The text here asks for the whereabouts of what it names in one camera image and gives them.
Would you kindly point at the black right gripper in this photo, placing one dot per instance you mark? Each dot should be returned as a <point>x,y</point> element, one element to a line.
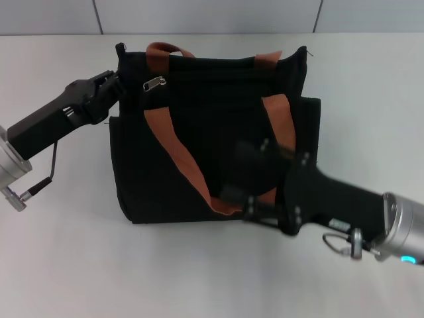
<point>331,198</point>

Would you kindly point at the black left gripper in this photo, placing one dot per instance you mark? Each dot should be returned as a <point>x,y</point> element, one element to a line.
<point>49,122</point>

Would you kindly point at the silver zipper pull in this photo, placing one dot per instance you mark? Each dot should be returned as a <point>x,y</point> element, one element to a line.
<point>153,83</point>

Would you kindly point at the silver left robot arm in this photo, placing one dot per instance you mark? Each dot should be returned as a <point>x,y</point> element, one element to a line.
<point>11,165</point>

